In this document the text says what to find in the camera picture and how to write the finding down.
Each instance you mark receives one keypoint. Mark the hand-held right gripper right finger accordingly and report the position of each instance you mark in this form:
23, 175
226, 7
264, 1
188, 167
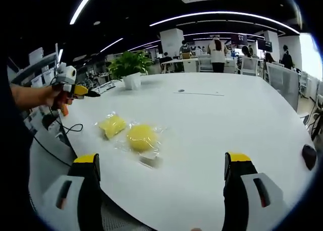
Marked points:
248, 193

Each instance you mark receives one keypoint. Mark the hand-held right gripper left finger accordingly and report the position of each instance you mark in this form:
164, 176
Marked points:
80, 193

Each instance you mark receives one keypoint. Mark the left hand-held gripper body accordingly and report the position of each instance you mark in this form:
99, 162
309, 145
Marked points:
66, 76

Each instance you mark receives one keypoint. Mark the rectangular yellow silicone block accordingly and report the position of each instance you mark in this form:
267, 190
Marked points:
112, 126

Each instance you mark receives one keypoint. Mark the round yellow silicone block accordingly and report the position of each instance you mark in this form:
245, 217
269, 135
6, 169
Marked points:
142, 137

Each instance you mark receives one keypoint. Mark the person's left hand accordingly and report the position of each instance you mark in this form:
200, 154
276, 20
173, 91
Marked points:
50, 96

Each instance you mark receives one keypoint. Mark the person's right hand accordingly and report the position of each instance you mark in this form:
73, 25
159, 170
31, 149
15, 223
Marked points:
195, 229

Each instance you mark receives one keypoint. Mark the white storage shelf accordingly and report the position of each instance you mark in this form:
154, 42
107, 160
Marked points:
35, 64

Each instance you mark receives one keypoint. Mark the white plant pot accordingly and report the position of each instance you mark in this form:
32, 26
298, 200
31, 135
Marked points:
132, 81

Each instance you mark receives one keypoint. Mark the short ceiling light strip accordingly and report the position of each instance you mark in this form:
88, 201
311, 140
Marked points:
113, 44

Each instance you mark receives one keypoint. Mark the green leafy plant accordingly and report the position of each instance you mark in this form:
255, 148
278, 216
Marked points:
131, 64

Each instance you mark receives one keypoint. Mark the black computer mouse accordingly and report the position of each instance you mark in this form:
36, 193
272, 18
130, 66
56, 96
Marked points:
309, 156

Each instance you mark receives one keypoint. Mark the overhead ceiling light strip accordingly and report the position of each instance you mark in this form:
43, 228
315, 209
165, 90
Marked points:
83, 5

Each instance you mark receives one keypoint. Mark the person's dark clothing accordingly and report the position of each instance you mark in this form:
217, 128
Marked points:
15, 145

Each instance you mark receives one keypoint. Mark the grey mesh office chair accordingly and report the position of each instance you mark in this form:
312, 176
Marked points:
282, 86

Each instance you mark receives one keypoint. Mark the white office chair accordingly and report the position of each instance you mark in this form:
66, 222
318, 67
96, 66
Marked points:
248, 65

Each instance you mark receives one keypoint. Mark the long curved ceiling light strip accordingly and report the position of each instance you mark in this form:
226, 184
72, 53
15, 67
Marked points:
227, 13

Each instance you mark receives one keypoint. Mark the dark wall monitor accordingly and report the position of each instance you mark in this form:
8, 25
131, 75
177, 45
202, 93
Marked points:
265, 45
239, 39

